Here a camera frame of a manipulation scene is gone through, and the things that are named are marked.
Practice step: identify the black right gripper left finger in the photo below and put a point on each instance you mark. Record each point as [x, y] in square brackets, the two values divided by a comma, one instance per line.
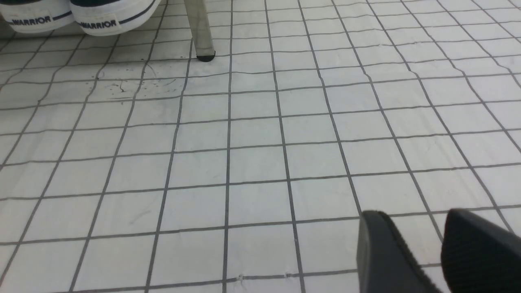
[385, 264]

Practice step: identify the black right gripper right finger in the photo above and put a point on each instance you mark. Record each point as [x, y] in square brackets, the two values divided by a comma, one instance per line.
[478, 256]

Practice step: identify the navy slip-on shoe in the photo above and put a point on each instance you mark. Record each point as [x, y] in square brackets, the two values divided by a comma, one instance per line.
[36, 16]
[111, 17]

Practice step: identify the silver metal shoe rack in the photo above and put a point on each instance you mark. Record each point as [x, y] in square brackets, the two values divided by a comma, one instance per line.
[200, 29]

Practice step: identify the white grid tablecloth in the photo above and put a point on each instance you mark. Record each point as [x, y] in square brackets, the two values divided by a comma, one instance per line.
[128, 166]

